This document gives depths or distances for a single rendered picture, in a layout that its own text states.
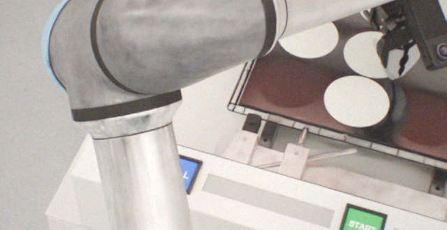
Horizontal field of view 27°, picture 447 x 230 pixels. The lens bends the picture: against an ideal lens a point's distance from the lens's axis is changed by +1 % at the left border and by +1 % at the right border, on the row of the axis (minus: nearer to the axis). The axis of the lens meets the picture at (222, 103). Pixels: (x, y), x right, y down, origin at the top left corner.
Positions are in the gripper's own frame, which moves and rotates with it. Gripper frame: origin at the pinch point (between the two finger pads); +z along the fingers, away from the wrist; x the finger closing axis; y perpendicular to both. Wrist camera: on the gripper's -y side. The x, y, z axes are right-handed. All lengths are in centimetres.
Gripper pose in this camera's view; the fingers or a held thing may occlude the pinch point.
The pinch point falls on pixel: (397, 75)
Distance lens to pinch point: 144.6
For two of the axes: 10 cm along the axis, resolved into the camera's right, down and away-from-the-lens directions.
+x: -9.2, 3.0, -2.5
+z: -0.1, 6.1, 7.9
